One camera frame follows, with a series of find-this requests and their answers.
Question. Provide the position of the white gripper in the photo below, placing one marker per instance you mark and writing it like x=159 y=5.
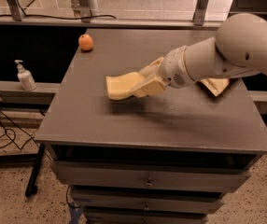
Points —
x=174 y=68

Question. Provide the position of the yellow sponge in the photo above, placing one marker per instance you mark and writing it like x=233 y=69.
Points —
x=120 y=88

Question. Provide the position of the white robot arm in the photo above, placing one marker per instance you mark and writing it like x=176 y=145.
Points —
x=239 y=49

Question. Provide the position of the brown chip bag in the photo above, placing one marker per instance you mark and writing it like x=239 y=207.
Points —
x=216 y=85

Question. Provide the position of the orange fruit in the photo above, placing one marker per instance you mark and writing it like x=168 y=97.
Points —
x=85 y=42

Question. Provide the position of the grey drawer cabinet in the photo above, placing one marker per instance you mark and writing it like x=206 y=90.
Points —
x=165 y=159

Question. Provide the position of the white pump bottle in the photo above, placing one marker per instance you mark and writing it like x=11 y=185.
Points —
x=25 y=77

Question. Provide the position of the black table leg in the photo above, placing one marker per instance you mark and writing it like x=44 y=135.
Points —
x=32 y=187

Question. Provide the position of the grey metal frame rail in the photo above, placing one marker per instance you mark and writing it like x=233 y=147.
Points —
x=152 y=14

